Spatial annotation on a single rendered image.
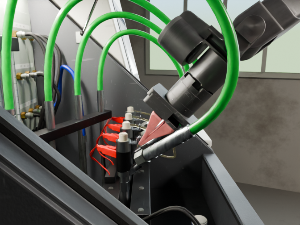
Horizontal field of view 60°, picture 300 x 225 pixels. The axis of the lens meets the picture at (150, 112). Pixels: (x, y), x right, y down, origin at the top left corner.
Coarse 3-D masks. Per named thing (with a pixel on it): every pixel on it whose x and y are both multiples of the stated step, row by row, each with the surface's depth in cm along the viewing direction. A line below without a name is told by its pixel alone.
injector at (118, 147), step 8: (120, 144) 47; (128, 144) 47; (120, 152) 47; (128, 152) 47; (120, 160) 47; (128, 160) 48; (120, 168) 48; (128, 168) 48; (136, 168) 48; (120, 176) 48; (128, 176) 49; (120, 184) 49; (128, 184) 49; (120, 192) 50; (128, 192) 50; (120, 200) 50; (128, 200) 50
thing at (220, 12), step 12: (12, 0) 40; (216, 0) 29; (12, 12) 41; (216, 12) 30; (12, 24) 42; (228, 24) 29; (228, 36) 30; (228, 48) 30; (228, 60) 30; (228, 72) 30; (228, 84) 31; (12, 96) 46; (228, 96) 31; (12, 108) 46; (216, 108) 32; (204, 120) 33; (192, 132) 34
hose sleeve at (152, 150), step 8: (184, 128) 34; (168, 136) 35; (176, 136) 34; (184, 136) 34; (192, 136) 34; (160, 144) 35; (168, 144) 35; (176, 144) 35; (144, 152) 37; (152, 152) 36; (160, 152) 36
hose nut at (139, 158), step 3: (141, 150) 37; (135, 153) 38; (138, 153) 38; (141, 153) 37; (135, 156) 38; (138, 156) 37; (141, 156) 37; (135, 159) 37; (138, 159) 37; (141, 159) 37; (144, 159) 37; (138, 162) 37; (141, 162) 37; (144, 162) 37; (147, 162) 37; (138, 165) 37; (141, 165) 38
